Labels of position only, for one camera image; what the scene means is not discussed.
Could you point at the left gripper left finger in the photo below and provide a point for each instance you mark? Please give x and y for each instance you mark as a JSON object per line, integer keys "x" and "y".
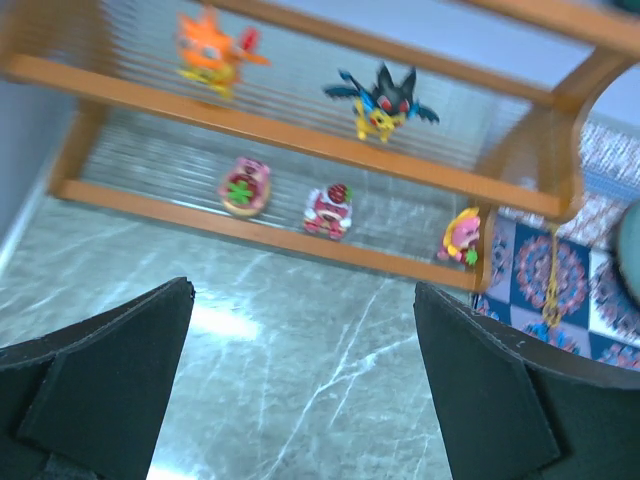
{"x": 88, "y": 401}

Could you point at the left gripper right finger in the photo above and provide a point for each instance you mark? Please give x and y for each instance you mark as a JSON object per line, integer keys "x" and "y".
{"x": 513, "y": 407}

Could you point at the pink bear flower toy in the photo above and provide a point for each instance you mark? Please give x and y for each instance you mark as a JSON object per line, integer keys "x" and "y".
{"x": 460, "y": 238}

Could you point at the strawberry cake slice toy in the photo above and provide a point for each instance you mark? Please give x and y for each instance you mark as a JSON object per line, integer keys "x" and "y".
{"x": 329, "y": 211}

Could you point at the pink bear strawberry toy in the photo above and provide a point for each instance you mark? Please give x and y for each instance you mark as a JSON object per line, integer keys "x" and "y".
{"x": 246, "y": 189}

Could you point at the black dragon toy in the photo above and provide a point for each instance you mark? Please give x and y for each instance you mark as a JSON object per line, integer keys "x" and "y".
{"x": 383, "y": 108}

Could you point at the orange fox toy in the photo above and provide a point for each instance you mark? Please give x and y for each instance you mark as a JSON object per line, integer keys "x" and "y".
{"x": 210, "y": 56}

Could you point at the orange wooden two-tier shelf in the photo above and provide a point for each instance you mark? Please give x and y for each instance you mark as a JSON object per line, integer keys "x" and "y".
{"x": 146, "y": 141}

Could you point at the patterned blue pink placemat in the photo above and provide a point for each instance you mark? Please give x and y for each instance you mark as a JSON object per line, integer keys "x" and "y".
{"x": 562, "y": 285}

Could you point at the teal ceramic plate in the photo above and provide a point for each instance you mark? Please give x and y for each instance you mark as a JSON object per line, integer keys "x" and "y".
{"x": 627, "y": 249}

